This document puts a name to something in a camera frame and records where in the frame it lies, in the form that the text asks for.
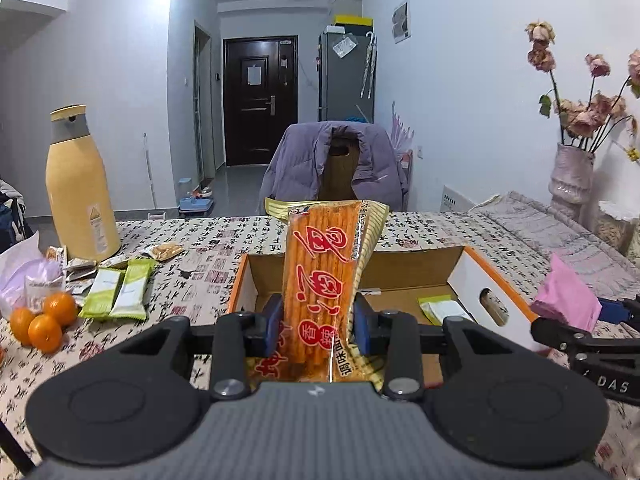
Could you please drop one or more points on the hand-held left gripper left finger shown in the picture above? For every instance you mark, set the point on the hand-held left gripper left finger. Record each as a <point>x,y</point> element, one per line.
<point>274,325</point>

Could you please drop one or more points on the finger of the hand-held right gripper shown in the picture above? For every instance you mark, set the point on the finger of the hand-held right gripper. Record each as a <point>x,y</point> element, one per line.
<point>565,336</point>
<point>612,310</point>

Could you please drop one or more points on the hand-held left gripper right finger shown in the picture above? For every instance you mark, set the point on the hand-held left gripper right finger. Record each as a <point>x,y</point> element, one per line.
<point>361,330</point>

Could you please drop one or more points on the pink snack packet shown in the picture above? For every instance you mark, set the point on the pink snack packet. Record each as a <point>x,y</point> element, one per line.
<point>565,295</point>

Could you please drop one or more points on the orange spicy stick snack packet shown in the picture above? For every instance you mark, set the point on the orange spicy stick snack packet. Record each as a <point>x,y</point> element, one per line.
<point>315,270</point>

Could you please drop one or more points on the orange cardboard box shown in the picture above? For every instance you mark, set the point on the orange cardboard box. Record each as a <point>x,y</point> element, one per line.
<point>415,270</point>

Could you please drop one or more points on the small green white snack packet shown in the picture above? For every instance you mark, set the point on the small green white snack packet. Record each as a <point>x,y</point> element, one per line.
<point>445,310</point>

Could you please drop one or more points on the clear jar with white lid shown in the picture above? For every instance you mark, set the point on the clear jar with white lid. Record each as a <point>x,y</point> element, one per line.
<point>615,227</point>

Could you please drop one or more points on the grey quilted blanket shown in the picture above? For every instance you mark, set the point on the grey quilted blanket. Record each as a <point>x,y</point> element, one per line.
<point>545,230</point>

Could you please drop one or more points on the brown cracker packet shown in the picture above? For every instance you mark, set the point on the brown cracker packet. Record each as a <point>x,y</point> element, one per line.
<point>162,251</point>

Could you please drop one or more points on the pink ribbed vase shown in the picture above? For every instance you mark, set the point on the pink ribbed vase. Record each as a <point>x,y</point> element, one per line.
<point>570,175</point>

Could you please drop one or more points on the long green white snack packet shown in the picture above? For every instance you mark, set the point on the long green white snack packet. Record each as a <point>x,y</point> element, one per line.
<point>102,292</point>
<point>132,287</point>

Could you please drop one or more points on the wooden chair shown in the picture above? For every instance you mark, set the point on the wooden chair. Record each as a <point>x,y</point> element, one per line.
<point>342,170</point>

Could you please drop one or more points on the purple padded jacket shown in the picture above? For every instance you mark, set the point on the purple padded jacket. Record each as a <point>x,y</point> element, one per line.
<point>295,160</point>

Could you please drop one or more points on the dried pink roses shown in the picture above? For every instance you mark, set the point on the dried pink roses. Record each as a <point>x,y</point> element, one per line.
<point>585,120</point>

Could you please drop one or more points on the white mop stick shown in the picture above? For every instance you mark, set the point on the white mop stick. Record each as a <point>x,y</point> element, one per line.
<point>149,170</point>

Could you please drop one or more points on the orange mandarin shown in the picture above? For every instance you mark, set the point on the orange mandarin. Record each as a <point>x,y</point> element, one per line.
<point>60,308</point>
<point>22,326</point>
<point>45,332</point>

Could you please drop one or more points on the dark brown door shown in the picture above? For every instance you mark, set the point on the dark brown door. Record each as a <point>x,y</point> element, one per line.
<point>260,100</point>

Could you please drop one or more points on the yellow thermos bottle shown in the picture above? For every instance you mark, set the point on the yellow thermos bottle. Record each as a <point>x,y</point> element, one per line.
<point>80,185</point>

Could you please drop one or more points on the grey refrigerator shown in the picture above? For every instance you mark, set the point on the grey refrigerator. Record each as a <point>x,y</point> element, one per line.
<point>345,85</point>

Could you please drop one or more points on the white purple plastic bag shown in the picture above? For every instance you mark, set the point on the white purple plastic bag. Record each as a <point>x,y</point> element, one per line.
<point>30,275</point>

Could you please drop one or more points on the folded white umbrella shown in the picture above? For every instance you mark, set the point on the folded white umbrella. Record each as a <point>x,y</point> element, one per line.
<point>370,65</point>

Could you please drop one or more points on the dark clothing heap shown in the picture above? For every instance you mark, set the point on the dark clothing heap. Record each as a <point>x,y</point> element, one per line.
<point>12,220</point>

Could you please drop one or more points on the clear bag on refrigerator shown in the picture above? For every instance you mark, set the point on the clear bag on refrigerator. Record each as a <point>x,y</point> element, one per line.
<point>345,47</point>

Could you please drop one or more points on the yellow black box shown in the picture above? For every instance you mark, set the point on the yellow black box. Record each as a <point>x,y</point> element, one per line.
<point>354,21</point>

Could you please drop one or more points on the wall poster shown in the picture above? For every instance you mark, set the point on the wall poster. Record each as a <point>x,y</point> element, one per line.
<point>402,21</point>

